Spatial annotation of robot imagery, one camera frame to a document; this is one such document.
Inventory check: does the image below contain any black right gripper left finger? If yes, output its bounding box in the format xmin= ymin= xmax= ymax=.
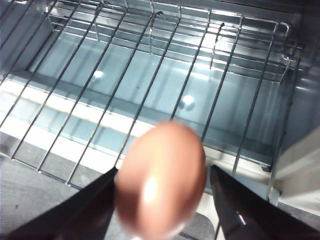
xmin=0 ymin=166 xmax=119 ymax=240

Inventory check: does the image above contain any metal wire oven rack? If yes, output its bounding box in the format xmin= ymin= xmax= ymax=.
xmin=0 ymin=0 xmax=303 ymax=188

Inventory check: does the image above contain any brown egg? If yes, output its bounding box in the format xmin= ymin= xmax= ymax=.
xmin=115 ymin=121 xmax=208 ymax=240

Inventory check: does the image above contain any oven door with beige handle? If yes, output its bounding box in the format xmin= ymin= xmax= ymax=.
xmin=0 ymin=129 xmax=278 ymax=240

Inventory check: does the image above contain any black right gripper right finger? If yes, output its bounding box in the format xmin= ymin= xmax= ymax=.
xmin=209 ymin=164 xmax=320 ymax=240

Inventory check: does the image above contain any cream Toshiba toaster oven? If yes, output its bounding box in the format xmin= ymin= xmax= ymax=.
xmin=0 ymin=0 xmax=320 ymax=208

